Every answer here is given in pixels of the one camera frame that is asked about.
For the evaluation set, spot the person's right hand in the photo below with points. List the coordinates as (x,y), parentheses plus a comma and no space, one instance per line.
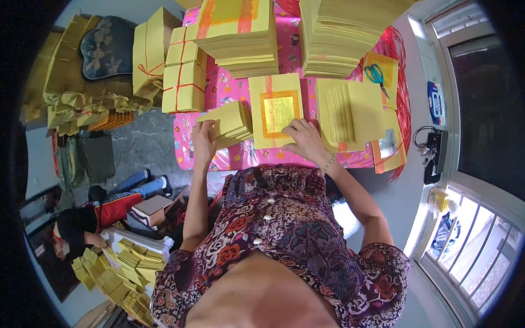
(309,141)

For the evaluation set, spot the person's left hand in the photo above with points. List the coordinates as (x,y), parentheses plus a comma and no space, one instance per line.
(204,141)

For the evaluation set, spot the person's left fingers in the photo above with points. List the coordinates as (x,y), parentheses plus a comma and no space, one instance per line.
(206,125)

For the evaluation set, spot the small yellow paper stack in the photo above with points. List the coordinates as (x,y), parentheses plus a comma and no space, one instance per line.
(229,123)

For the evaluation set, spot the yellow sheet with gold foil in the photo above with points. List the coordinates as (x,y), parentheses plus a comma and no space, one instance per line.
(275,108)

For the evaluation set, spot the pink printed tablecloth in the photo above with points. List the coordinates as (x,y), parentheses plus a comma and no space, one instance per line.
(229,88)

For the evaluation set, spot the square tied yellow paper bundle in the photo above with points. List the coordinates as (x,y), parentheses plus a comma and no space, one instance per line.
(182,88)

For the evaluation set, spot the small tied yellow paper bundle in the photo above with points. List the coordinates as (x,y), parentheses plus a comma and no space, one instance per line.
(184,45)

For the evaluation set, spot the large tied yellow paper bundle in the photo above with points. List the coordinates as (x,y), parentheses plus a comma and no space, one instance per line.
(151,49)

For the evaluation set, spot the tall orange striped paper stack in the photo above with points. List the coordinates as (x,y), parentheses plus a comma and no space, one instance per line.
(242,32)

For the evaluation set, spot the brown cardboard box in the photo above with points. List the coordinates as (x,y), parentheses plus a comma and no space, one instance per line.
(151,209)

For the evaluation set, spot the dark floral cushion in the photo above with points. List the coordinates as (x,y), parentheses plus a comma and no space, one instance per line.
(107,47)

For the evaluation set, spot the green cloth bags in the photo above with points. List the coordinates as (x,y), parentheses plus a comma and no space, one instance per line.
(82,158)

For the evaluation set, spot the heap of yellow paper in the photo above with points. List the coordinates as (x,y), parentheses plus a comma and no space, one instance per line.
(69,90)

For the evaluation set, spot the fanned yellow paper stack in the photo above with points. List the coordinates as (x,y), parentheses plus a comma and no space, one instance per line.
(348,110)

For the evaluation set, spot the person's body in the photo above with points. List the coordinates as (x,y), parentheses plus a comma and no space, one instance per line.
(283,246)

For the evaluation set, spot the tall plain yellow paper stack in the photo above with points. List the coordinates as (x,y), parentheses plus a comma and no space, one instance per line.
(340,32)

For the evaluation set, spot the pile of folded yellow paper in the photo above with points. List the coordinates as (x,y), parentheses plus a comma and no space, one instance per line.
(123,270)

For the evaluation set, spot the silver foil paper sheets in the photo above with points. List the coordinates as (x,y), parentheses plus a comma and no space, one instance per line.
(389,143)

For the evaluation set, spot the yellow sheet with orange border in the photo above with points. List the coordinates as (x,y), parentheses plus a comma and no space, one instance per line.
(389,67)

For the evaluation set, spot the yellow packet in plastic bag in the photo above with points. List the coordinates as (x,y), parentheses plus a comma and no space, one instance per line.
(439,201)

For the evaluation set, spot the window with metal bars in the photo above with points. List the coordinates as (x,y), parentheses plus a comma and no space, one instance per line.
(475,164)

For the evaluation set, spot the blue wall sticker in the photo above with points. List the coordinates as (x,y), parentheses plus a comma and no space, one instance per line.
(436,102)

